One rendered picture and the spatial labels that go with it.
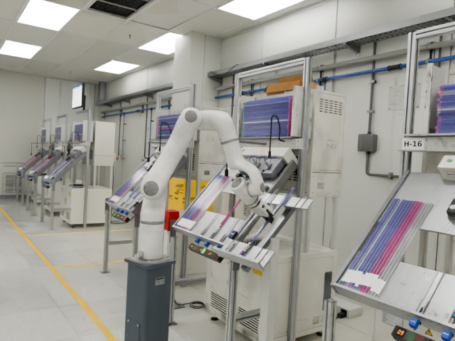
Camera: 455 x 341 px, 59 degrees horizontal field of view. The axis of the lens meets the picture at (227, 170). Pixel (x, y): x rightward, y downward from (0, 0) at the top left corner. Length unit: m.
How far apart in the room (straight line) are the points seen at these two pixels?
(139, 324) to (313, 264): 1.29
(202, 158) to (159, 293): 2.04
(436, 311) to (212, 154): 2.78
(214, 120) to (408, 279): 1.09
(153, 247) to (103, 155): 4.95
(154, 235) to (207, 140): 2.03
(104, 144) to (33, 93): 4.30
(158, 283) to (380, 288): 1.02
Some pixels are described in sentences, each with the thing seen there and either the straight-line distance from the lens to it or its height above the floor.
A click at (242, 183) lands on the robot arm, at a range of 1.97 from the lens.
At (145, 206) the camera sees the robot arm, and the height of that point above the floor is 0.97.
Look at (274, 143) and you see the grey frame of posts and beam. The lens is 2.76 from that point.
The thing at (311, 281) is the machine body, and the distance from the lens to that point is 2.89.
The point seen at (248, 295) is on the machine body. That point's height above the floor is 0.34.
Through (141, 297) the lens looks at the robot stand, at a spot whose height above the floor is 0.54.
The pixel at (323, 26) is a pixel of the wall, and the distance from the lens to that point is 4.74.
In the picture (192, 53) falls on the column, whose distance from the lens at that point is 5.95.
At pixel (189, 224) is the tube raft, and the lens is 2.79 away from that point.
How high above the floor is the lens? 1.22
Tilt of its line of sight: 2 degrees down
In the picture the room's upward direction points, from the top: 3 degrees clockwise
